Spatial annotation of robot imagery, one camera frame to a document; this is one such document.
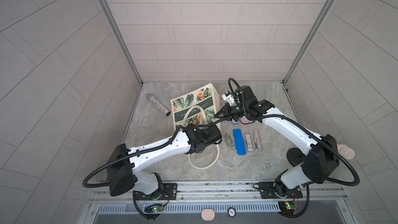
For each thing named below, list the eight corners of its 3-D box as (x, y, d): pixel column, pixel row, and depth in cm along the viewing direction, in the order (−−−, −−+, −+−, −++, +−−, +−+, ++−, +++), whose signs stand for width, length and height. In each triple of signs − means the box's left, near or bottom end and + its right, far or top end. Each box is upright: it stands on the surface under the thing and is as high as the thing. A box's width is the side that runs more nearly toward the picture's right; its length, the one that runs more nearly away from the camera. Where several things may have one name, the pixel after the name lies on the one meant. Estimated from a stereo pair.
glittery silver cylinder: (147, 98, 108) (146, 94, 105) (151, 95, 109) (150, 92, 107) (166, 117, 98) (165, 114, 95) (170, 114, 99) (169, 111, 97)
